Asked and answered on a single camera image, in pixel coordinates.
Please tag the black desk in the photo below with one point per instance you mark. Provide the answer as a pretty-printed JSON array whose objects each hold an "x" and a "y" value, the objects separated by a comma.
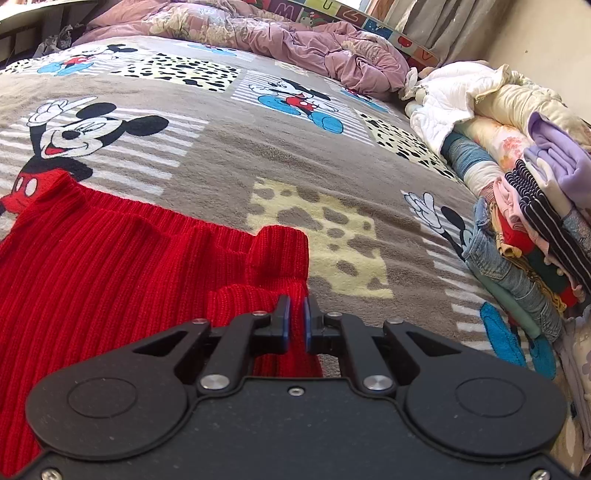
[{"x": 23, "y": 27}]

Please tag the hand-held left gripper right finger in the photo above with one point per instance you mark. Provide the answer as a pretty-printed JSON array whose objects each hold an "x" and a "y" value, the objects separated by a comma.
[{"x": 308, "y": 327}]

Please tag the colourful letter headboard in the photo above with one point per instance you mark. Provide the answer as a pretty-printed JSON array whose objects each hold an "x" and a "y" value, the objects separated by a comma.
[{"x": 369, "y": 21}]

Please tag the grey cloth under desk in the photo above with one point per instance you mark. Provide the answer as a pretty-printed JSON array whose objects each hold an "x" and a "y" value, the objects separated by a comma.
[{"x": 55, "y": 44}]

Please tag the cartoon mouse printed blanket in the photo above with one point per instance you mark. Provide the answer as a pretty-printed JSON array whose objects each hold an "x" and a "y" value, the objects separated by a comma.
[{"x": 277, "y": 152}]

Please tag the stack of folded clothes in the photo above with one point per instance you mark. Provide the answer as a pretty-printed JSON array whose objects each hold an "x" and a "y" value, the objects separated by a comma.
[{"x": 531, "y": 230}]

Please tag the cream floral quilt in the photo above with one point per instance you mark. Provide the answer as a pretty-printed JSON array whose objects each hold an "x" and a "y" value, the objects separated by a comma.
[{"x": 517, "y": 104}]

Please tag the white flower printed quilt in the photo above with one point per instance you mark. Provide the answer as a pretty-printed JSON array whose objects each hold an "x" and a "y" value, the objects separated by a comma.
[{"x": 579, "y": 364}]

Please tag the red knit sweater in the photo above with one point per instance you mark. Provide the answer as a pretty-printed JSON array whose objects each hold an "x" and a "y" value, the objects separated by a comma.
[{"x": 115, "y": 277}]

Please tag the blue ribbed folded garment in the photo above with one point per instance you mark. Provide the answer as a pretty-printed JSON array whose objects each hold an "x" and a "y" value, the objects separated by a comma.
[{"x": 461, "y": 157}]

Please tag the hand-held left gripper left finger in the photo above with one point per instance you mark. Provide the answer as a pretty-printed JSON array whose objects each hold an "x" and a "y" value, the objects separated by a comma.
[{"x": 285, "y": 323}]

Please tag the purple duvet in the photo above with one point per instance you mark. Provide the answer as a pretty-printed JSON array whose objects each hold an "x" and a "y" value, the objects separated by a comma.
[{"x": 300, "y": 46}]

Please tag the grey curtain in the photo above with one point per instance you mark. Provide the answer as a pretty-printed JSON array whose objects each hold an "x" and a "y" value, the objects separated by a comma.
[{"x": 461, "y": 23}]

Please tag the pale plush toy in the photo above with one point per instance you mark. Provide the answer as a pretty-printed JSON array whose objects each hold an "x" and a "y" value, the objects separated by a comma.
[{"x": 415, "y": 85}]

